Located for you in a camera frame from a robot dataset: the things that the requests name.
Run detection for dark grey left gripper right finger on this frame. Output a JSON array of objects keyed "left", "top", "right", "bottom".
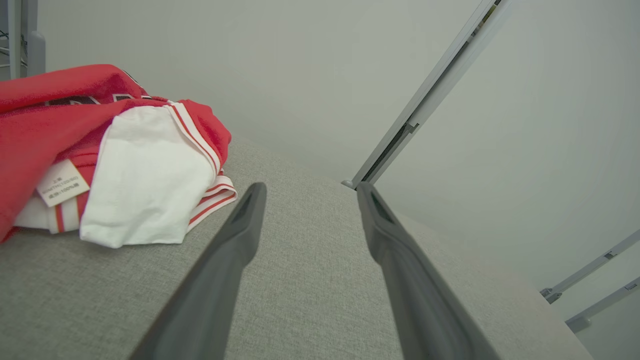
[{"left": 356, "top": 181, "right": 501, "bottom": 360}]

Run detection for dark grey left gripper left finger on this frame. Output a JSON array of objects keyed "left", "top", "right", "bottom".
[{"left": 129, "top": 182, "right": 267, "bottom": 360}]

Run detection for red basketball jersey white sleeves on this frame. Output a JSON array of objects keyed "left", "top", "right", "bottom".
[{"left": 0, "top": 64, "right": 238, "bottom": 249}]

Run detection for grey aluminium frame bar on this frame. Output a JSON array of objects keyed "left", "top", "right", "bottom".
[
  {"left": 566, "top": 277, "right": 640, "bottom": 334},
  {"left": 341, "top": 0, "right": 513, "bottom": 191},
  {"left": 540, "top": 230, "right": 640, "bottom": 304}
]

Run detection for grey rounded post bumper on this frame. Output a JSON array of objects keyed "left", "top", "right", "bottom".
[{"left": 27, "top": 31, "right": 47, "bottom": 77}]

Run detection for grey metal partition post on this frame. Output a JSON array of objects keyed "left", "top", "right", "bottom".
[{"left": 0, "top": 0, "right": 40, "bottom": 81}]

